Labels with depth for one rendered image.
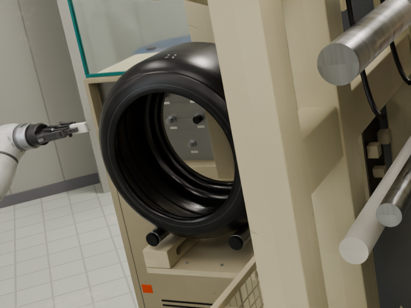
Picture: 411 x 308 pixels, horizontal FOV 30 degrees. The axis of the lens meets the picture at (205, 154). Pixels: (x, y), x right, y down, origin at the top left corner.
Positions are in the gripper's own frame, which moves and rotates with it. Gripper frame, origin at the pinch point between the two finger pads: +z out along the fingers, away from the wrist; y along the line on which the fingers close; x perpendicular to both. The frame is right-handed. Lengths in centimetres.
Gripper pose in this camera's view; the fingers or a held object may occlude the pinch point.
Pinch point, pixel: (79, 128)
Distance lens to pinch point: 245.4
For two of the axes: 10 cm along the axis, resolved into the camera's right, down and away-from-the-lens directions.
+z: 8.2, -1.0, -5.6
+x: 3.3, 8.9, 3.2
